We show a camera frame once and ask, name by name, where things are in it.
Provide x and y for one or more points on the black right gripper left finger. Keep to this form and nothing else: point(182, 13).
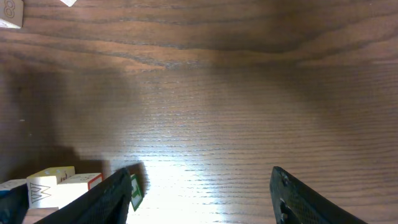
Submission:
point(108, 203)

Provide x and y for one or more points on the green-edged wooden block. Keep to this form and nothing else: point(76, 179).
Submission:
point(43, 186)

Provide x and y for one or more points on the plain wooden block top right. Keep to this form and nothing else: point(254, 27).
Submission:
point(69, 3)

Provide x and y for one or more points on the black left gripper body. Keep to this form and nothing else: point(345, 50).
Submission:
point(14, 205)

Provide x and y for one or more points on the green N wooden block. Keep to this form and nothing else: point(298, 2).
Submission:
point(12, 14)

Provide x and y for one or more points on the plain wooden block placed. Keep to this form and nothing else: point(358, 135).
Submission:
point(136, 194)

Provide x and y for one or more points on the yellow-edged wooden block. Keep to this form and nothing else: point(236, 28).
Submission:
point(75, 186)

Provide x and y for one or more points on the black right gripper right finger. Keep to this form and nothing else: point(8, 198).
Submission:
point(296, 203)

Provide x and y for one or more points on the blue X wooden block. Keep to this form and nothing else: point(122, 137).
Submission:
point(10, 184)

